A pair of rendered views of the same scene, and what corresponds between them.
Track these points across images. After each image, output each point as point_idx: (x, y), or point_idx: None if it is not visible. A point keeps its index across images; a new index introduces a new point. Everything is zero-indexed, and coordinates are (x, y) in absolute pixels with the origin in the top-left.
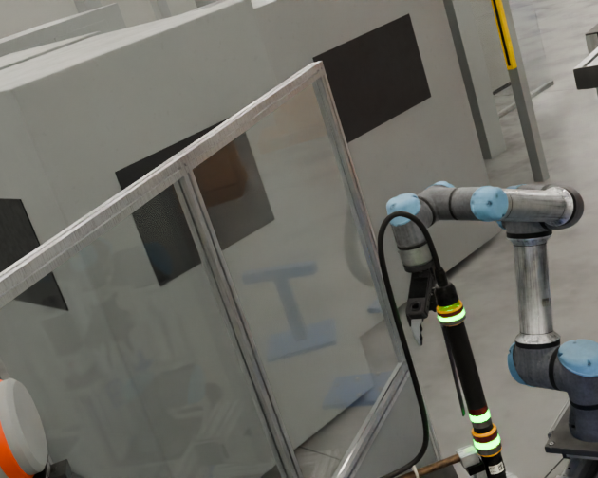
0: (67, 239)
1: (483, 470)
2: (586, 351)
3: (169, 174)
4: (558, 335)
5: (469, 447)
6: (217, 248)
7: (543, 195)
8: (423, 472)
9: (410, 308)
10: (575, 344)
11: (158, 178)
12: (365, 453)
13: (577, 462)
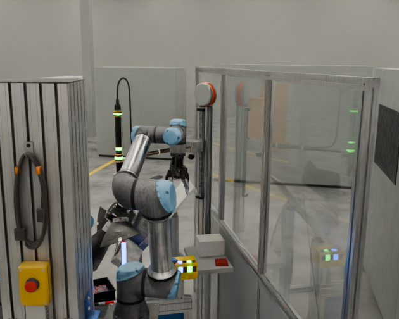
0: (239, 70)
1: None
2: (126, 266)
3: (264, 75)
4: (149, 272)
5: (123, 157)
6: (265, 120)
7: (125, 159)
8: None
9: None
10: (134, 268)
11: (258, 73)
12: (285, 316)
13: None
